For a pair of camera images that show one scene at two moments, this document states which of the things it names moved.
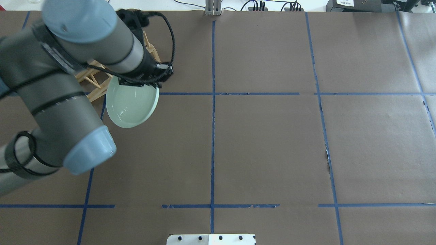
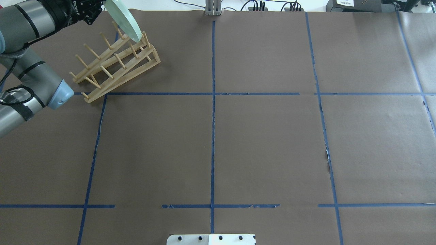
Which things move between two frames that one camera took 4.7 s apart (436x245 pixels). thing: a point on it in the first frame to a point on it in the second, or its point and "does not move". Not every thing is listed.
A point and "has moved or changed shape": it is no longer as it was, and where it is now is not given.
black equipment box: x=362 y=5 does not move
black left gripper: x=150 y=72 to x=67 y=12
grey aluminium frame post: x=213 y=7 does not move
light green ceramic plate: x=130 y=106 has moved or changed shape
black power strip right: x=286 y=9 does not move
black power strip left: x=251 y=9 does not move
